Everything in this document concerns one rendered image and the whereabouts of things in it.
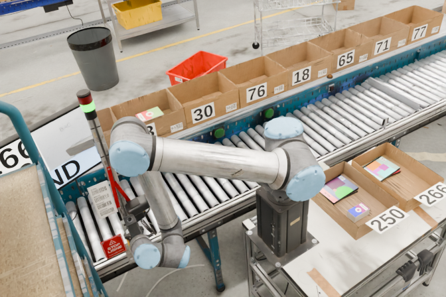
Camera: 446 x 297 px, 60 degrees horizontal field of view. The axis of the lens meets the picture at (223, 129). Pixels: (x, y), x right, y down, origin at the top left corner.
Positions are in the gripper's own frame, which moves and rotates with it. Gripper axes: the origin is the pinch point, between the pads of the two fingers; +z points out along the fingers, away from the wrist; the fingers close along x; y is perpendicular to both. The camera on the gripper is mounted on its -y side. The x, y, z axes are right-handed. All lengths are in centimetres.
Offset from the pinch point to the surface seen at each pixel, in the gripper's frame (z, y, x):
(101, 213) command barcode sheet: -3.1, -12.5, -9.4
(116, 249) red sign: 8.8, 10.0, -9.4
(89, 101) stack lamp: -30, -60, 1
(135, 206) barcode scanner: -7.9, -10.5, 4.5
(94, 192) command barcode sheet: -9.5, -23.6, -9.1
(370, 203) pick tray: -21, 35, 116
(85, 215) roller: 45.3, -2.4, -17.8
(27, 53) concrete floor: 474, -164, -25
